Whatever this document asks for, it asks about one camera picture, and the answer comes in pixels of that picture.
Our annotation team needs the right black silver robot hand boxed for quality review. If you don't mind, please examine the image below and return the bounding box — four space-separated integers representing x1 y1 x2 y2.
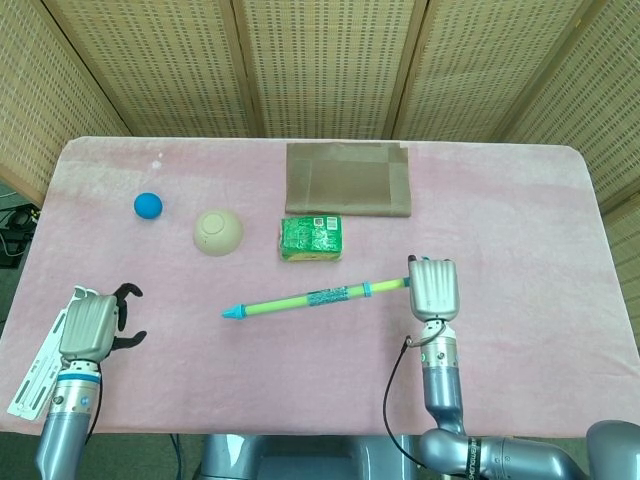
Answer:
405 254 460 322

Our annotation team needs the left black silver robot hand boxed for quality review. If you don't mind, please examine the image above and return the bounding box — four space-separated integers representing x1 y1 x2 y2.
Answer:
58 282 148 364

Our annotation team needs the green and teal pen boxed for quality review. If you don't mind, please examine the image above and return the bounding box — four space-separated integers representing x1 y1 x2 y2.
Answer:
244 276 412 317

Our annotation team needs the green packaged sponge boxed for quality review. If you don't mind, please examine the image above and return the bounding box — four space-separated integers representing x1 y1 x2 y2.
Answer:
277 214 346 264

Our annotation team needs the blue ball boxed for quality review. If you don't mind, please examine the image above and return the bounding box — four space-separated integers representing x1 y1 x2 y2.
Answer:
133 192 164 221

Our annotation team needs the brown folded cloth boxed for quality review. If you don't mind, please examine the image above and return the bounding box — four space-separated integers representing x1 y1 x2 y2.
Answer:
283 141 414 219

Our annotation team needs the beige upturned bowl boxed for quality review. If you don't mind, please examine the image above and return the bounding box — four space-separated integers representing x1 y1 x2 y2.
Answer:
193 208 245 258

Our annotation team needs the pink tablecloth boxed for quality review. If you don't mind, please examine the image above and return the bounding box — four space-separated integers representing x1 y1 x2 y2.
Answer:
9 135 640 451

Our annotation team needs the grey robot torso base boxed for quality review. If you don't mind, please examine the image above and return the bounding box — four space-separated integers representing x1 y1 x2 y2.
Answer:
199 433 426 480

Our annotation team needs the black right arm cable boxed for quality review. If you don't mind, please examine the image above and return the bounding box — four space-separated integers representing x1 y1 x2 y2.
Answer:
382 334 427 464

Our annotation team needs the black cables and device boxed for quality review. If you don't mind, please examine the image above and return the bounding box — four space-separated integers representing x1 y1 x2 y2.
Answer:
0 199 39 269

